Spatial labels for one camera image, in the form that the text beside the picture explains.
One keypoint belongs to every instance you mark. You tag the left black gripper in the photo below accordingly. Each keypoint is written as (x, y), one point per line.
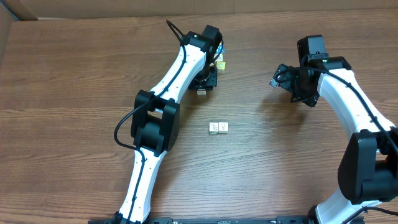
(208, 83)

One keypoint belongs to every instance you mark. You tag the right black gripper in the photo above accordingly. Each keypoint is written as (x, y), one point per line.
(310, 96)

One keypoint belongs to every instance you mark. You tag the red I wooden block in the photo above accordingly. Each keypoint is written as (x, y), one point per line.
(201, 92)

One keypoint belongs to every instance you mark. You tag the green sided wooden block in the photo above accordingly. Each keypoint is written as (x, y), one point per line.
(214, 127)

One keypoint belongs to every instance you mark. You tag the plain deer wooden block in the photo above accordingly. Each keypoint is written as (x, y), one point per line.
(223, 127)

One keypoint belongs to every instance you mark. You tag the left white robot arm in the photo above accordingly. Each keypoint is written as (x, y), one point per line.
(152, 127)

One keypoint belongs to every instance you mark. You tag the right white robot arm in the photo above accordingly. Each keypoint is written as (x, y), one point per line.
(367, 174)

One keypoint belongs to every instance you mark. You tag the yellow O wooden block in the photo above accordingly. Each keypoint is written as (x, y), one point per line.
(221, 65)

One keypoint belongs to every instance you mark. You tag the blue X wooden block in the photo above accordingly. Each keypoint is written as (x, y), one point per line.
(220, 49)

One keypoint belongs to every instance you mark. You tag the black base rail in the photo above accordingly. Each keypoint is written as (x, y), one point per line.
(277, 220)

